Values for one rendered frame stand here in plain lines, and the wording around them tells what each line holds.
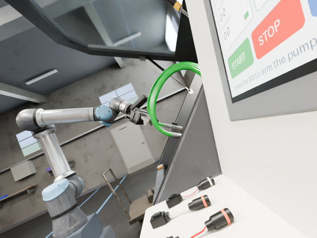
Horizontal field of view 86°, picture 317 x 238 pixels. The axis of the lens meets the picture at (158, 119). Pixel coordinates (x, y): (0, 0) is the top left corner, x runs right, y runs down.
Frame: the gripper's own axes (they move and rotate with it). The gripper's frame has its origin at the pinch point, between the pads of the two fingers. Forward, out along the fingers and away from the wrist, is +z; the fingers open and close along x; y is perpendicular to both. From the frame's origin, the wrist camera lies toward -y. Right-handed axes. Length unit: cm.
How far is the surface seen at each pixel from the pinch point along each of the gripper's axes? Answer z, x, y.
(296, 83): 47, 56, -19
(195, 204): 42, 43, 3
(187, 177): 35.8, 32.3, 4.0
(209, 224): 46, 49, 1
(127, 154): -395, -512, 300
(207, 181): 41, 35, 1
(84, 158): -542, -412, 391
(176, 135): 25.0, 24.8, -2.8
